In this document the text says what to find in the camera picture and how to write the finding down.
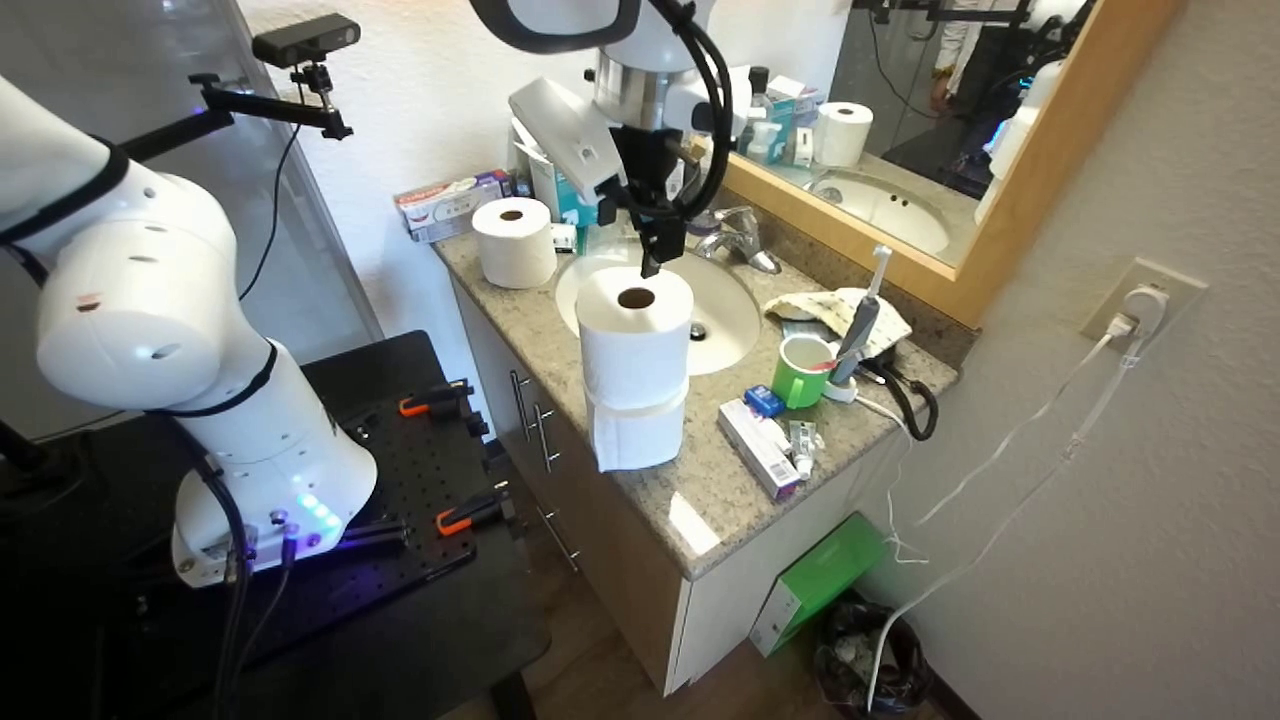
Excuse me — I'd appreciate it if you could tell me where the chrome sink faucet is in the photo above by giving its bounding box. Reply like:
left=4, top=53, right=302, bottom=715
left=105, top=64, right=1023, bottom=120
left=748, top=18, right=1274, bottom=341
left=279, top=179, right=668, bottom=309
left=691, top=202, right=786, bottom=278

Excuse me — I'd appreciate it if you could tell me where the black trash bin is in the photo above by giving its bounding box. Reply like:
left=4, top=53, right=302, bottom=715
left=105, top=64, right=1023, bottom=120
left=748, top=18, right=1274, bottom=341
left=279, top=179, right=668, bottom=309
left=802, top=596, right=937, bottom=720

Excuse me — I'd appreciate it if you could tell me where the orange black clamp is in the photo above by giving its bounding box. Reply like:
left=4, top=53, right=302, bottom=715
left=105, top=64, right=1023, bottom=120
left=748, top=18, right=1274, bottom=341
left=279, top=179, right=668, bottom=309
left=433, top=492, right=514, bottom=544
left=390, top=379, right=477, bottom=429

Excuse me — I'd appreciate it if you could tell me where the green ceramic mug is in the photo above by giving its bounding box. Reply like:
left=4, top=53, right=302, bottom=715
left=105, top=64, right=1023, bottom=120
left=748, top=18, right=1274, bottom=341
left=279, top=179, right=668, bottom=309
left=771, top=330, right=840, bottom=414

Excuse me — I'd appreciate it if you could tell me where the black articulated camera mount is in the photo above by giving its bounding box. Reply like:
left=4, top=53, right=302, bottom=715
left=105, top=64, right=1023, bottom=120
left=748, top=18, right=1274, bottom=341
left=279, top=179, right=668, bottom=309
left=114, top=70, right=354, bottom=160

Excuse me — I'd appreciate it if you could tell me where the open white box with packets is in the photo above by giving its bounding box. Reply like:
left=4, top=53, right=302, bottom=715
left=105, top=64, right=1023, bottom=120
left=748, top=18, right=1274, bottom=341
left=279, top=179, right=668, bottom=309
left=523, top=130, right=609, bottom=257

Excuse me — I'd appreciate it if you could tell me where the white oval sink basin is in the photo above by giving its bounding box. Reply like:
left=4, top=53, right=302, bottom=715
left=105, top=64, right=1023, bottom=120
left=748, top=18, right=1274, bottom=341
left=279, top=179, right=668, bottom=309
left=552, top=236, right=767, bottom=379

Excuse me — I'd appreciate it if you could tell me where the white plug adapter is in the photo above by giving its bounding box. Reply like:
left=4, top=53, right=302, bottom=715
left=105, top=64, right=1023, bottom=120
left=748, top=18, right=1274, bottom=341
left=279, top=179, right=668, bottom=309
left=1114, top=283, right=1176, bottom=345

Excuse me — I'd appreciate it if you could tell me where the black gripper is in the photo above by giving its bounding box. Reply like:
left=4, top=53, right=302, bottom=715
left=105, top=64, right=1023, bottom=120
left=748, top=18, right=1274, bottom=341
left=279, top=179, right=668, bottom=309
left=620, top=120, right=691, bottom=278

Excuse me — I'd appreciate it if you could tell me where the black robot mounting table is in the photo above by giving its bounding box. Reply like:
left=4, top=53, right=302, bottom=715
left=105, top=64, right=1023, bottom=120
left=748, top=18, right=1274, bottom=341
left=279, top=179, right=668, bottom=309
left=0, top=329, right=552, bottom=720

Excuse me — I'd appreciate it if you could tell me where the wood framed wall mirror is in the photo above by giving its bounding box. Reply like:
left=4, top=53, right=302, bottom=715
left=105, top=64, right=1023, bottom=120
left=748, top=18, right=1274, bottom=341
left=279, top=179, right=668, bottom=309
left=705, top=0, right=1192, bottom=330

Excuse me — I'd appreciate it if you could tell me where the white power cable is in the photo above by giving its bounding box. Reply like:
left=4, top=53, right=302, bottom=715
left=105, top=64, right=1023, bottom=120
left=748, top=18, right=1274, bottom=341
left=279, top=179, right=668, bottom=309
left=865, top=330, right=1153, bottom=715
left=888, top=322, right=1136, bottom=571

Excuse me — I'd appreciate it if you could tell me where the black stereo camera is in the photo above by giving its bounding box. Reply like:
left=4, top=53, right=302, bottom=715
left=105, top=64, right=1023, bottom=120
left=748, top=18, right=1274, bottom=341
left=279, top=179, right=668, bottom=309
left=252, top=10, right=362, bottom=68

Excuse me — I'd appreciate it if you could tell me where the white toilet paper roll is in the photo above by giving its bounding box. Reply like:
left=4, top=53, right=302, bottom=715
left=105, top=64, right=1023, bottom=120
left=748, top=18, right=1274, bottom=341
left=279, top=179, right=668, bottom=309
left=576, top=263, right=701, bottom=414
left=587, top=385, right=696, bottom=475
left=470, top=196, right=560, bottom=291

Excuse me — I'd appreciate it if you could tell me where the green cardboard box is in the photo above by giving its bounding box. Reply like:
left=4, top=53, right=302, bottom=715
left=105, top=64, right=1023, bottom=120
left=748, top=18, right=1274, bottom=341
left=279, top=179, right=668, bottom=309
left=748, top=510, right=895, bottom=659

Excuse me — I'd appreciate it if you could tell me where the electric toothbrush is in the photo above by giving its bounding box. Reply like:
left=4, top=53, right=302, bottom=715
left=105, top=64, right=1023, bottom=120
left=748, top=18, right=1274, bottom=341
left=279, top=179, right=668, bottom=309
left=819, top=245, right=900, bottom=409

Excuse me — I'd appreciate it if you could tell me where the white wall outlet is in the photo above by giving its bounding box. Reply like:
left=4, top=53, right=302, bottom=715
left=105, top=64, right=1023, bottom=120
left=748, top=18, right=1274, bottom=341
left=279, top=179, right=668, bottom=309
left=1082, top=257, right=1214, bottom=354

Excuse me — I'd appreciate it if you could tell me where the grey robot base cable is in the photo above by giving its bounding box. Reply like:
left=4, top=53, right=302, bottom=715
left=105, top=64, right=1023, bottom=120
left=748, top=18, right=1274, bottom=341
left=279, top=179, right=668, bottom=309
left=211, top=534, right=302, bottom=720

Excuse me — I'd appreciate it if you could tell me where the black looped cord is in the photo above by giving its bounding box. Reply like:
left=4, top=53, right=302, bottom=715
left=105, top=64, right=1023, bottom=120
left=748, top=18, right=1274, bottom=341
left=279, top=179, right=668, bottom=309
left=857, top=346, right=943, bottom=446

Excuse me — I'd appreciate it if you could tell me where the small white cardboard box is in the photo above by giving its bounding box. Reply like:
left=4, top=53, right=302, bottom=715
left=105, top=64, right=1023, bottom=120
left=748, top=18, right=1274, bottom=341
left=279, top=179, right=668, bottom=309
left=715, top=395, right=816, bottom=509

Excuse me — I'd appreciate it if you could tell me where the small blue packet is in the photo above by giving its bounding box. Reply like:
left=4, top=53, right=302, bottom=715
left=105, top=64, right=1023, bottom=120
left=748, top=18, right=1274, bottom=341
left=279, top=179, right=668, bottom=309
left=739, top=385, right=793, bottom=421

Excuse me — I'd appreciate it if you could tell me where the clear bag with small box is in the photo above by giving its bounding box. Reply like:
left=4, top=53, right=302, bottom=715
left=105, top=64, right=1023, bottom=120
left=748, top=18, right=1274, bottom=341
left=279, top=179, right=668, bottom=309
left=390, top=169, right=514, bottom=247

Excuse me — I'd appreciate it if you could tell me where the cream patterned washcloth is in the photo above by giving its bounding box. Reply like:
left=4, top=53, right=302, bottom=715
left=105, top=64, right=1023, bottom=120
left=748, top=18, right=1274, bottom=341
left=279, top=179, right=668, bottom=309
left=760, top=283, right=916, bottom=360

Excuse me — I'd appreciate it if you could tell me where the white vanity cabinet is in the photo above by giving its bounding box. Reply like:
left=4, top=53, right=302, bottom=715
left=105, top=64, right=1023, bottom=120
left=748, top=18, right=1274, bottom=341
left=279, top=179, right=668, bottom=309
left=447, top=283, right=885, bottom=698

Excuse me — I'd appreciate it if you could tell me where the metal cabinet handle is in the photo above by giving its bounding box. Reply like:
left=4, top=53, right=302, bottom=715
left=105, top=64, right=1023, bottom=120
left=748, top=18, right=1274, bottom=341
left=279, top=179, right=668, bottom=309
left=533, top=395, right=565, bottom=472
left=534, top=510, right=584, bottom=571

